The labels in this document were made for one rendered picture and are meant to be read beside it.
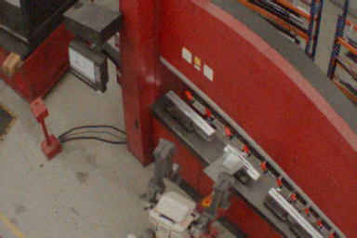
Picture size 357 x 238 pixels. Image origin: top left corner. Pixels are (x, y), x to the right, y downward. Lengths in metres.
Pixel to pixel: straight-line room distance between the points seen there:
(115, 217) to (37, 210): 0.95
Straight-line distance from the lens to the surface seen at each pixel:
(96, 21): 3.74
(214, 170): 4.05
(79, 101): 5.72
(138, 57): 3.96
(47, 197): 5.15
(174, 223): 3.55
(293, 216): 3.97
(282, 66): 2.99
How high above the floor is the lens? 4.50
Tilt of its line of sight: 55 degrees down
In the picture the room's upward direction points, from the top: 1 degrees clockwise
